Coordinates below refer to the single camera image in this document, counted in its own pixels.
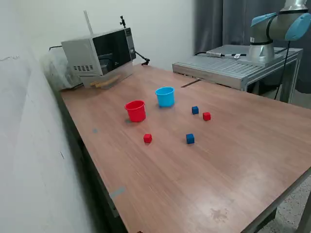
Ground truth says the black cable with silver connector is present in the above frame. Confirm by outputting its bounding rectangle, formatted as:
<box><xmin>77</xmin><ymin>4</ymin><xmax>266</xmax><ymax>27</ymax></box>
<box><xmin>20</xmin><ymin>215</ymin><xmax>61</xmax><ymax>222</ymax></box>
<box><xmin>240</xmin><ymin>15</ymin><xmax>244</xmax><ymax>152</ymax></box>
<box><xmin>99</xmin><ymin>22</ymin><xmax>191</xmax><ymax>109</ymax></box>
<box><xmin>194</xmin><ymin>50</ymin><xmax>247</xmax><ymax>59</ymax></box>

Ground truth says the white thin rod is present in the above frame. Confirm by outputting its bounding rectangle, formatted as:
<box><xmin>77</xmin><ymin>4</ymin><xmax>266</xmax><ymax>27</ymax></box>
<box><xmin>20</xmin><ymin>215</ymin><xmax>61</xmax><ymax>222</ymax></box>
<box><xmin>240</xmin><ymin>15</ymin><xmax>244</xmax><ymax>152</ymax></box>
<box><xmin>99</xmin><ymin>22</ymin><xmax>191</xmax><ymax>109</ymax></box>
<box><xmin>83</xmin><ymin>9</ymin><xmax>94</xmax><ymax>37</ymax></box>

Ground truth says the silver blue-jointed robot arm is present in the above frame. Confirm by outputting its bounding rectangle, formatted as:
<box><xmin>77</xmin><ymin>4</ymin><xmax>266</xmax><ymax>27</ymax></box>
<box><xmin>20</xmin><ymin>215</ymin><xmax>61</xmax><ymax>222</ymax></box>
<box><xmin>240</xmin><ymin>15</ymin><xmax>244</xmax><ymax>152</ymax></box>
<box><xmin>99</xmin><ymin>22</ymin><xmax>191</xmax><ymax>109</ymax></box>
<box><xmin>247</xmin><ymin>0</ymin><xmax>311</xmax><ymax>66</ymax></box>

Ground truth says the red plastic bin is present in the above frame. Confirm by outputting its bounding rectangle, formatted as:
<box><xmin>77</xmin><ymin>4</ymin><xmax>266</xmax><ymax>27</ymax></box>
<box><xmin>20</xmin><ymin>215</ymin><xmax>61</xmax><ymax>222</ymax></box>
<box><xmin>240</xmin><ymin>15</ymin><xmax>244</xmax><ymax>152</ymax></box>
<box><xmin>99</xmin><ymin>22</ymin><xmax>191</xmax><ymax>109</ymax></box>
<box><xmin>124</xmin><ymin>100</ymin><xmax>147</xmax><ymax>123</ymax></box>

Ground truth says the black hanging cable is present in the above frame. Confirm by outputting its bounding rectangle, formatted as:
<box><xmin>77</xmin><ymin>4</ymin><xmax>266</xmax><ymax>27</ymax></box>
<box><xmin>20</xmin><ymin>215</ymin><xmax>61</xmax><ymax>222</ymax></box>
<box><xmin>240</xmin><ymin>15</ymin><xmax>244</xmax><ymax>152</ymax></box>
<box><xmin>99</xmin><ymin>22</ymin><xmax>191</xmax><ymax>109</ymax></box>
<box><xmin>274</xmin><ymin>40</ymin><xmax>292</xmax><ymax>100</ymax></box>

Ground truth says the long grey-blue tape strip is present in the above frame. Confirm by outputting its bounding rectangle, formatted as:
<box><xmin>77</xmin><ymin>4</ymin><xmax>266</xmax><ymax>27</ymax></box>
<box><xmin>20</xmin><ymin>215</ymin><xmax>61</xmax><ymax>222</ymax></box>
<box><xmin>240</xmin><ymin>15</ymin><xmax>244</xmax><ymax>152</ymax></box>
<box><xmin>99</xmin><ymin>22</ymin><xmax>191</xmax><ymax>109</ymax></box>
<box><xmin>108</xmin><ymin>186</ymin><xmax>126</xmax><ymax>199</ymax></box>

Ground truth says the silver microwave oven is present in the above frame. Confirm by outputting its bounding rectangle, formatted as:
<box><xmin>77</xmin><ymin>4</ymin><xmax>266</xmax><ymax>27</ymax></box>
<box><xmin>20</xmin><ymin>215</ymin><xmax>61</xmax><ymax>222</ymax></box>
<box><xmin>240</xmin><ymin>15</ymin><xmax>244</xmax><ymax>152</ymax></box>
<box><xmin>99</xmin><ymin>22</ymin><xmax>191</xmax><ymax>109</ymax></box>
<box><xmin>61</xmin><ymin>27</ymin><xmax>137</xmax><ymax>76</ymax></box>

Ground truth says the wooden stick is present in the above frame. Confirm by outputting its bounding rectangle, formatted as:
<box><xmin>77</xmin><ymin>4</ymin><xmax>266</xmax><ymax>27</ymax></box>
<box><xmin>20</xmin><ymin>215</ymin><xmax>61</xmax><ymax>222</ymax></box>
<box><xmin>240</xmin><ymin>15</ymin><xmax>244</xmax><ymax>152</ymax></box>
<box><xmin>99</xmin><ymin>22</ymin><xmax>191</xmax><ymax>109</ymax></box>
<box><xmin>95</xmin><ymin>77</ymin><xmax>122</xmax><ymax>88</ymax></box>
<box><xmin>89</xmin><ymin>74</ymin><xmax>121</xmax><ymax>87</ymax></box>

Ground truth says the blue plastic bin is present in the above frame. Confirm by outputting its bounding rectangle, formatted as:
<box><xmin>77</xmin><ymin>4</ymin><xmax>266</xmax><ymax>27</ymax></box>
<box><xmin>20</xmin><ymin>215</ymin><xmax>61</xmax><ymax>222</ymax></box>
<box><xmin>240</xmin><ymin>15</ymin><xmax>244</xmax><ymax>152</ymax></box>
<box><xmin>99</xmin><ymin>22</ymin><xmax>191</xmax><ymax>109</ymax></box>
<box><xmin>155</xmin><ymin>86</ymin><xmax>175</xmax><ymax>108</ymax></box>

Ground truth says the aluminium robot base table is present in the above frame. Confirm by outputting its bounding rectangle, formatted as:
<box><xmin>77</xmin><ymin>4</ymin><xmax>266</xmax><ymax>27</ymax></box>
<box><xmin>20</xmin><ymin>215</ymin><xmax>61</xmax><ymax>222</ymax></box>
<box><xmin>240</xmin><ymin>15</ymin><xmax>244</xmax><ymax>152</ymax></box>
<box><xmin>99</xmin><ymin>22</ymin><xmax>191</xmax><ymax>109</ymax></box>
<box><xmin>172</xmin><ymin>44</ymin><xmax>304</xmax><ymax>104</ymax></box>

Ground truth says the clear plastic bag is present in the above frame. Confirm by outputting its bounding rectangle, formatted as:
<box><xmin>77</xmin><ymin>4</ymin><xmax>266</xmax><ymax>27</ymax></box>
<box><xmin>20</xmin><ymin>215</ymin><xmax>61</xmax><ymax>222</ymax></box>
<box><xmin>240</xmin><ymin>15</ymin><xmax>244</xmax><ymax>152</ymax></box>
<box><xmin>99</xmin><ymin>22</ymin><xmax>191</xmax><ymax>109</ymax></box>
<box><xmin>40</xmin><ymin>52</ymin><xmax>85</xmax><ymax>92</ymax></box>

